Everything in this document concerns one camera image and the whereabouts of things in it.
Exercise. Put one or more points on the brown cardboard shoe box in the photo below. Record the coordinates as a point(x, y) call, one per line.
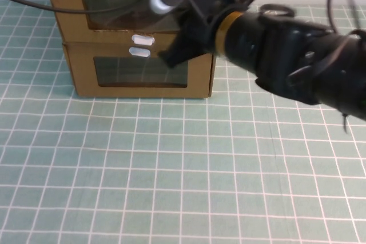
point(85, 87)

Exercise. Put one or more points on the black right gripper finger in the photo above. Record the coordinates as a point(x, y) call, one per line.
point(183, 52)

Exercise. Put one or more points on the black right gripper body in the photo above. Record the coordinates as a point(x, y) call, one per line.
point(211, 1)

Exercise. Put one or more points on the green checked tablecloth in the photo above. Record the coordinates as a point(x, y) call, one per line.
point(171, 169)

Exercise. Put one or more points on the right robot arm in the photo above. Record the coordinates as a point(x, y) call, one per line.
point(286, 44)

